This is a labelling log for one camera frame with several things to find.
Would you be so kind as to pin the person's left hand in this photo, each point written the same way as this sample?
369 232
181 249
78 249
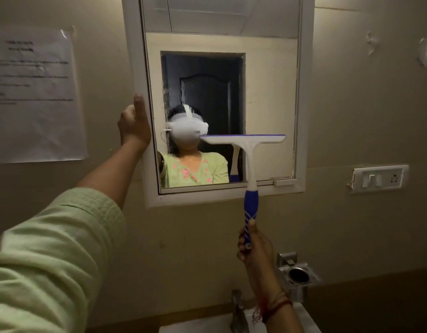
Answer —
135 130

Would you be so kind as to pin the person's right hand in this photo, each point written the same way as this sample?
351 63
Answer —
260 260

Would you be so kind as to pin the person's left thumb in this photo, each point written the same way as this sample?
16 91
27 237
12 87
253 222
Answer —
140 109

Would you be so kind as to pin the person's right thumb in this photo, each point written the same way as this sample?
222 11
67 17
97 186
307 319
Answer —
254 233

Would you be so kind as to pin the white and blue squeegee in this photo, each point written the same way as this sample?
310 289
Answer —
250 162

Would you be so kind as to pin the white framed mirror cabinet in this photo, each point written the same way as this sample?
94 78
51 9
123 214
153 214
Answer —
303 100

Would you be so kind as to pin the person's left forearm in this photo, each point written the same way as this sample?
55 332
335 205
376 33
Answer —
113 173

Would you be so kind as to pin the person's right forearm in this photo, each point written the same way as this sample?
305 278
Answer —
281 315

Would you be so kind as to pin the metal faucet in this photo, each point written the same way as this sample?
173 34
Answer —
238 313

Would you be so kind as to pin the white paper notice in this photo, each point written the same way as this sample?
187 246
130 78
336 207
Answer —
36 97

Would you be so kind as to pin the white sink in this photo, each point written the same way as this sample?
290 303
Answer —
203 325

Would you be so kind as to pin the light green sleeve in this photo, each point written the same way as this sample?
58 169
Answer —
50 260

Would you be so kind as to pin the metal wall tumbler holder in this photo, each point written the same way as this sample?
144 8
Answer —
298 275

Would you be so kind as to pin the white wall switch board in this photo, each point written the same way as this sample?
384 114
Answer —
378 178

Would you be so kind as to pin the clear wall hook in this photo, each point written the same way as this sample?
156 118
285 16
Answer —
371 43
424 51

